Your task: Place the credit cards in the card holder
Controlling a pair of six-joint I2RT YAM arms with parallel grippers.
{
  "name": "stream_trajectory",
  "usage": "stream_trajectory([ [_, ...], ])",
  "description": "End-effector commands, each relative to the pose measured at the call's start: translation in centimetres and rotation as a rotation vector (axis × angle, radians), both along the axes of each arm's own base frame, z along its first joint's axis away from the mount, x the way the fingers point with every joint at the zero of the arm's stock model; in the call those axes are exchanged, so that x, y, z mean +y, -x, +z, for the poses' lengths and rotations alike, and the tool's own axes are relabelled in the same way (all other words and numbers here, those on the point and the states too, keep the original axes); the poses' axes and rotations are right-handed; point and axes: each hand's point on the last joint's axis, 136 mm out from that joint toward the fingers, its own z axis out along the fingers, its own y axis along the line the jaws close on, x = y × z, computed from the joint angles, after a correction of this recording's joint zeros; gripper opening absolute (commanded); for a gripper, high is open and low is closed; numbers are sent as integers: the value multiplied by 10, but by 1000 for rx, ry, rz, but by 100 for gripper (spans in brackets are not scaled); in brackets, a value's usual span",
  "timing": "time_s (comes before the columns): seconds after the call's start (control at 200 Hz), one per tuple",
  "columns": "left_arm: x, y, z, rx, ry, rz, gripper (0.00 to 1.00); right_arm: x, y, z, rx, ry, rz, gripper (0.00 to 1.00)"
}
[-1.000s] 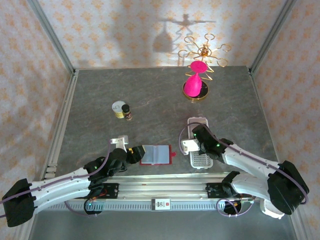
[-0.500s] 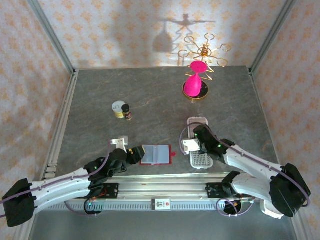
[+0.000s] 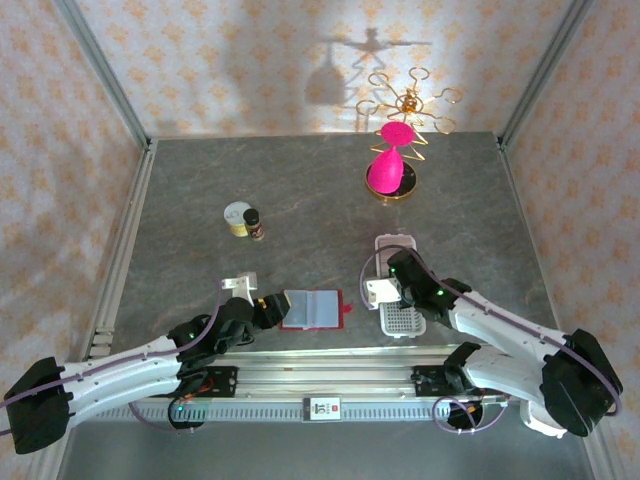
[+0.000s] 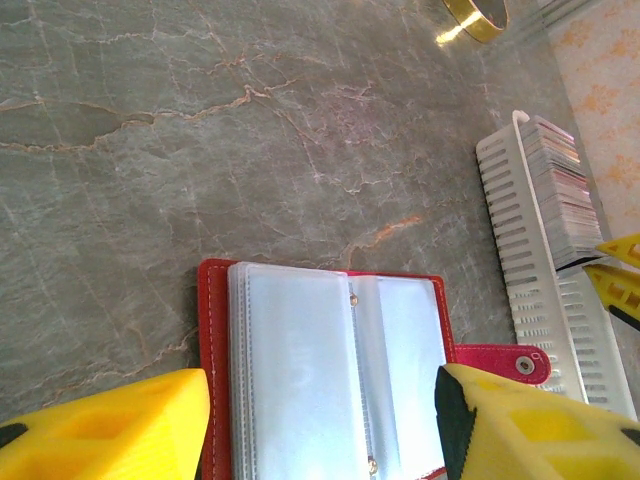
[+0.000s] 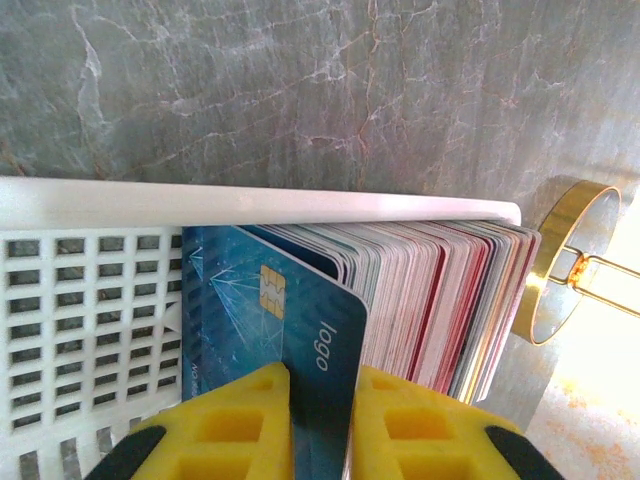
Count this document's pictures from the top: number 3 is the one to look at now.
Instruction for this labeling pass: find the aluminium table side rail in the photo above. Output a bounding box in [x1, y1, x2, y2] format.
[92, 139, 157, 351]

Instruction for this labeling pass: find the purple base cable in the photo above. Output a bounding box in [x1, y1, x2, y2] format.
[122, 392, 199, 435]
[432, 382, 519, 435]

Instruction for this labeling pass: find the small dark bottle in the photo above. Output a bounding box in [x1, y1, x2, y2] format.
[242, 209, 265, 243]

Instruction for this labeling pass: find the tin can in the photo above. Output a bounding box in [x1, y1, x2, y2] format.
[222, 201, 251, 239]

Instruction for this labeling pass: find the white number tag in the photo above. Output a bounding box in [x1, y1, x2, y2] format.
[303, 397, 343, 423]

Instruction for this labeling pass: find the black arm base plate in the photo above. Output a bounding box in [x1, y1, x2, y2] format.
[412, 365, 504, 401]
[148, 365, 239, 400]

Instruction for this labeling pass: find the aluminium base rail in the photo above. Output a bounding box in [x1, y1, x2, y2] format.
[199, 349, 506, 401]

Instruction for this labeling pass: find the slotted grey cable duct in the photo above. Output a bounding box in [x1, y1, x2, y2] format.
[82, 402, 509, 425]

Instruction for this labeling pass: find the gold wire glass rack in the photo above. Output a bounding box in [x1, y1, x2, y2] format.
[354, 67, 464, 204]

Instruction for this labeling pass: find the pink wine glass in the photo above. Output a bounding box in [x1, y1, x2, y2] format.
[367, 122, 415, 196]

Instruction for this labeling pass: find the aluminium frame post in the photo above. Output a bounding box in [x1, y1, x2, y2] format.
[498, 0, 596, 151]
[53, 0, 154, 151]

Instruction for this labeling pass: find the white plastic basket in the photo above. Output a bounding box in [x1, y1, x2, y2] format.
[374, 234, 427, 339]

